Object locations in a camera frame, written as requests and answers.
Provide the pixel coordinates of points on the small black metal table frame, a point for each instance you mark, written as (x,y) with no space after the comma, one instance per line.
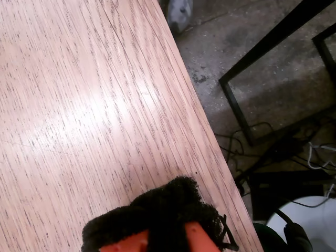
(324,44)

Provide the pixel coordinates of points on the grey shoe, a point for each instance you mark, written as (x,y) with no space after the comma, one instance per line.
(179,13)

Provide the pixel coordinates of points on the white round plastic object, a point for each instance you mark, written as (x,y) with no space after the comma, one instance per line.
(315,218)

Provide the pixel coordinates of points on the large black metal table frame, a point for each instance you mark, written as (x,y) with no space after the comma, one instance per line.
(260,50)

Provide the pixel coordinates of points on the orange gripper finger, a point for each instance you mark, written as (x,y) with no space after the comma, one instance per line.
(189,204)
(123,225)

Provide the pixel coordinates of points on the black elastic tie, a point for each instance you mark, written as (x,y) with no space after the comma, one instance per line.
(232,245)

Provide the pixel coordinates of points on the black power adapter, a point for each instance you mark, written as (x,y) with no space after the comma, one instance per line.
(286,148)

